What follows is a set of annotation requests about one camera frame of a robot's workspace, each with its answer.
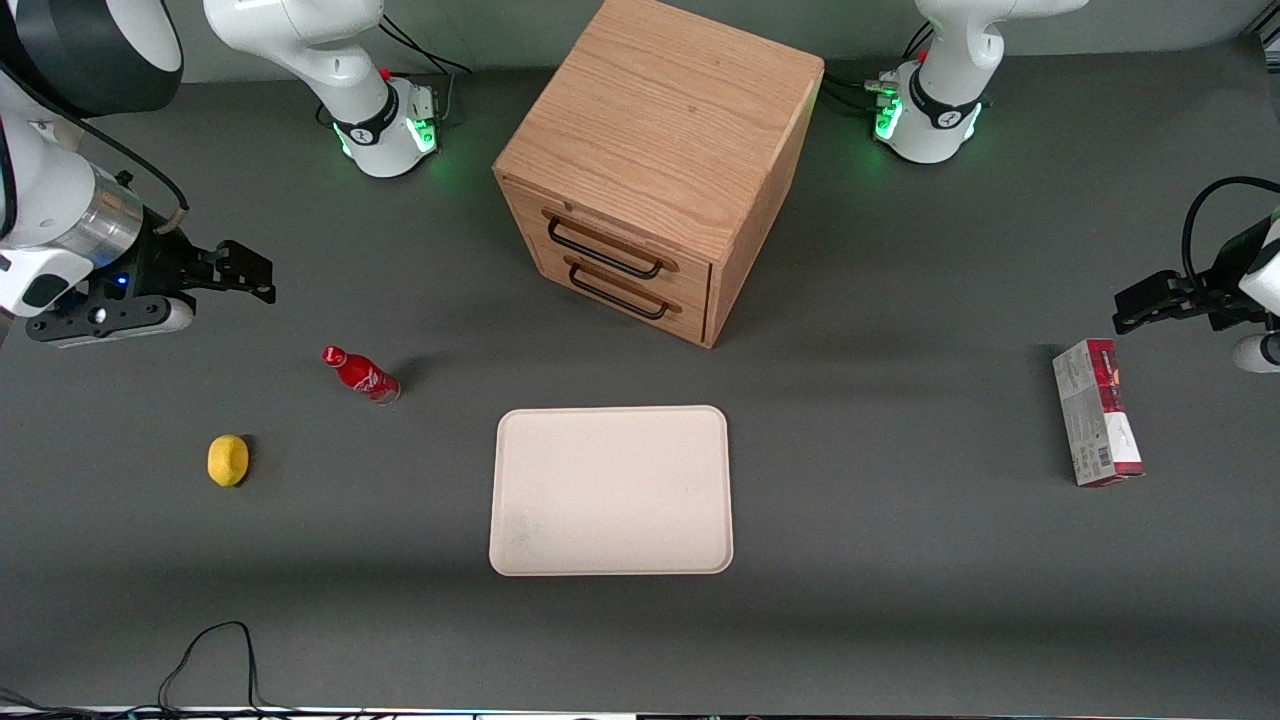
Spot oak wooden drawer cabinet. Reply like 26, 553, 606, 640
493, 0, 826, 349

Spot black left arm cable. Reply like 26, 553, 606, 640
1181, 176, 1280, 291

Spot black left base cables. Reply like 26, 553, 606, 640
820, 20, 937, 117

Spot black right base cables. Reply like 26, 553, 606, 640
378, 14, 473, 126

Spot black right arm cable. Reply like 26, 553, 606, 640
0, 55, 191, 238

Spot yellow lemon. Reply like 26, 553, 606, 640
207, 434, 250, 488

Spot black base cables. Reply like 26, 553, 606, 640
820, 20, 937, 117
378, 14, 473, 126

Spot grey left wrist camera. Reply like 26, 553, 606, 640
1232, 333, 1280, 374

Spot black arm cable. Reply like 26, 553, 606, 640
0, 55, 191, 238
1181, 176, 1280, 291

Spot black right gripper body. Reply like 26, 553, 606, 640
95, 212, 225, 303

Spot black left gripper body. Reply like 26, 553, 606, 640
1199, 217, 1280, 332

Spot cream rectangular plastic tray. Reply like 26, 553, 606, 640
489, 405, 734, 577

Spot black metal drawer handle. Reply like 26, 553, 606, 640
547, 214, 665, 280
568, 262, 670, 321

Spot red soda bottle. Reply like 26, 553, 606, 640
321, 345, 402, 406

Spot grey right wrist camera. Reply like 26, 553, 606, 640
25, 294, 196, 350

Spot grey and red carton box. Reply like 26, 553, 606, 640
1052, 338, 1145, 488

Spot black cable on table edge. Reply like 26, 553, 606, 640
0, 620, 401, 720

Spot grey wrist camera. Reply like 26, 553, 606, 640
25, 294, 196, 350
1232, 333, 1280, 374

